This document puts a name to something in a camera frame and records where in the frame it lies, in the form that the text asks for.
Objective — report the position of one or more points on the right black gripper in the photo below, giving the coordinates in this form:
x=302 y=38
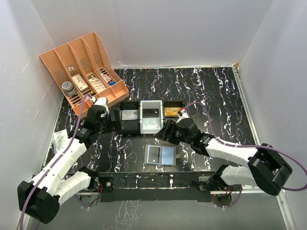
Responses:
x=170 y=126

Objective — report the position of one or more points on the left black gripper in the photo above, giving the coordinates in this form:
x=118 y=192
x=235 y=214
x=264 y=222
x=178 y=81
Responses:
x=115 y=124

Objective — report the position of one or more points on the grey leather card holder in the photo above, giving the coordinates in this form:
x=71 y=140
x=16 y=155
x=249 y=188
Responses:
x=168 y=156

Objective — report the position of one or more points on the black card with chip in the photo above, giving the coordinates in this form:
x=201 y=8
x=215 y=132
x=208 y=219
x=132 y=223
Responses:
x=153 y=155

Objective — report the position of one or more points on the black and white tray set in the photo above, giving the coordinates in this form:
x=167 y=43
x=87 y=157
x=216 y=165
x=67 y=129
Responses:
x=145 y=126

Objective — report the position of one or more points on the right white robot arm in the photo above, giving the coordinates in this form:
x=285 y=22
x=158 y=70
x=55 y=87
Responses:
x=259 y=166

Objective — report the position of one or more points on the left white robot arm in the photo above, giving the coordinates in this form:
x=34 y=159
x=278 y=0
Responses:
x=42 y=197

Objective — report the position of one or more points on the cards in black tray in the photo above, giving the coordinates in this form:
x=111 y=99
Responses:
x=130 y=115

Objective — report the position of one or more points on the gold card in tray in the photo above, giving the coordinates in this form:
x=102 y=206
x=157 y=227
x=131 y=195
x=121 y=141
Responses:
x=172 y=111

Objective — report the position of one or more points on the black card in white tray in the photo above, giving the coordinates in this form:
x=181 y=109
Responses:
x=150 y=113

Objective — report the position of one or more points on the white label cards stack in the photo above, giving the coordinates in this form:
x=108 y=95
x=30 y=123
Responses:
x=95 y=83

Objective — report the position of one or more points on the small pink white packet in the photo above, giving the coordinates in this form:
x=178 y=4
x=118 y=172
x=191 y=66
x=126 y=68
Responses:
x=105 y=76

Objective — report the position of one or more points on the white pink box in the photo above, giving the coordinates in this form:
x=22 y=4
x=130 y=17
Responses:
x=80 y=83

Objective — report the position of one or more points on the small round patterned tin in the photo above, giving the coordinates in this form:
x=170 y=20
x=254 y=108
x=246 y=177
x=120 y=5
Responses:
x=68 y=88

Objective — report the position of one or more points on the orange plastic desk organizer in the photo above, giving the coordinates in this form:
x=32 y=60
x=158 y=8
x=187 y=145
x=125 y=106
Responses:
x=84 y=63

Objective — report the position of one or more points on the white printed paper sheet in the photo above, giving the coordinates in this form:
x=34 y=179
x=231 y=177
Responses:
x=58 y=139

